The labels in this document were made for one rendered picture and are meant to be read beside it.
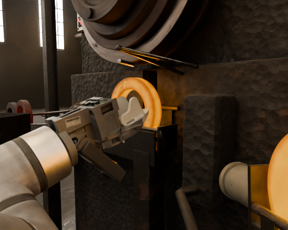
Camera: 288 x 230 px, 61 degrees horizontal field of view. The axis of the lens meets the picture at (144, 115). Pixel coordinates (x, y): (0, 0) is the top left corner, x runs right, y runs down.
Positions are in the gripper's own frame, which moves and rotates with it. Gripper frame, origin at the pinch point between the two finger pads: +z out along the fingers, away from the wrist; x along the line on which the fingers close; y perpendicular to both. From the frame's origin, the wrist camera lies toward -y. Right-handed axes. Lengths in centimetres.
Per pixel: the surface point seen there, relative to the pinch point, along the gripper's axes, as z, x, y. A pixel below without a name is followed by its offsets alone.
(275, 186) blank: -9.0, -29.0, -2.9
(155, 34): 11.1, 2.0, 15.5
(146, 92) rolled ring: 8.5, 6.7, 2.3
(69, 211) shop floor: 11, 105, -83
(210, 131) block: 4.0, -13.3, -4.1
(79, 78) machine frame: 18, 54, 5
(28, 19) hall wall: 418, 1013, 163
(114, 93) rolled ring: 8.4, 19.6, 1.7
